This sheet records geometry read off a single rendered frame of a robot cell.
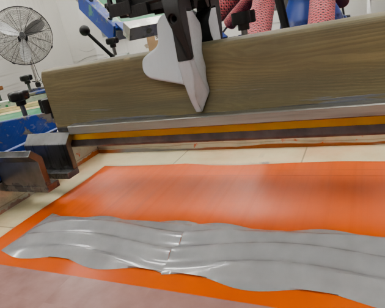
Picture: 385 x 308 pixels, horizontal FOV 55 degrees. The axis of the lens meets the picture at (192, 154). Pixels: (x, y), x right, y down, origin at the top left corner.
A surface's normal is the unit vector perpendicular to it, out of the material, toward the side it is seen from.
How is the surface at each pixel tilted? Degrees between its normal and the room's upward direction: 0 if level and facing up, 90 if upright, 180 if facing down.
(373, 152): 0
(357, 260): 29
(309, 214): 0
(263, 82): 90
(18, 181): 90
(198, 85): 110
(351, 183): 0
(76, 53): 90
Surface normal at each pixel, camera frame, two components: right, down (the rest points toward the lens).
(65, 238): -0.30, -0.60
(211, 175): -0.18, -0.92
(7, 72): 0.90, -0.02
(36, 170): -0.40, 0.38
